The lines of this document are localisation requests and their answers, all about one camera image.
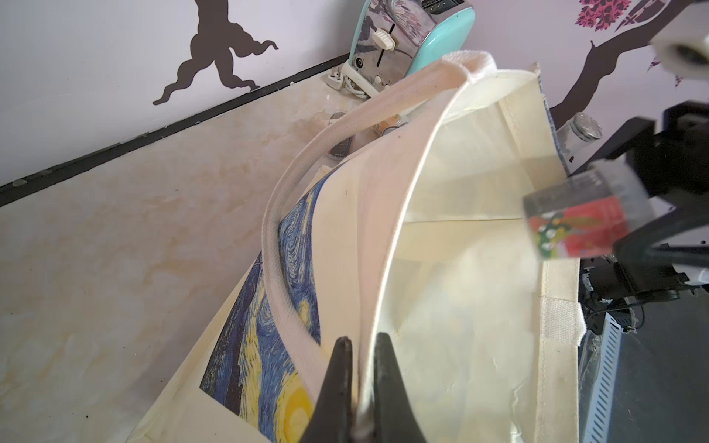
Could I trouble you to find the dark seed jar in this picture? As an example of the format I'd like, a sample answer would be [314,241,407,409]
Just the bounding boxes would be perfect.
[327,112,354,162]

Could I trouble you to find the mint green toaster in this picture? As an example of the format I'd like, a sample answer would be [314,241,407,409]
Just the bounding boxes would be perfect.
[328,0,476,99]

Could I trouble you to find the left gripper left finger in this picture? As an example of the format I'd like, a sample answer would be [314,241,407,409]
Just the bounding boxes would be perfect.
[300,337,353,443]

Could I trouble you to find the red label seed jar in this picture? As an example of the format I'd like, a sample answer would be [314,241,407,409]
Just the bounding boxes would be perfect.
[523,160,655,260]

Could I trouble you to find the cream canvas tote bag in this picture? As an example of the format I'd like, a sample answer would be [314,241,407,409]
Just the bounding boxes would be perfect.
[130,51,585,442]

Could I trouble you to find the white slotted cable duct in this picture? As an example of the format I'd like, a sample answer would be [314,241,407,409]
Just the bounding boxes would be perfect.
[579,314,623,443]

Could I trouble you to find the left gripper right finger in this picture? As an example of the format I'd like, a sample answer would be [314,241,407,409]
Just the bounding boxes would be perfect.
[373,332,426,443]

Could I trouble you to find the toaster power cord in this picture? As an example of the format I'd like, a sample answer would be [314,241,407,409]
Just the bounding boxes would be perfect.
[323,65,356,95]

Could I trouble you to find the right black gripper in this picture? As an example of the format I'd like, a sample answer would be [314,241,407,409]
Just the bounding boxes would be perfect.
[579,101,708,310]

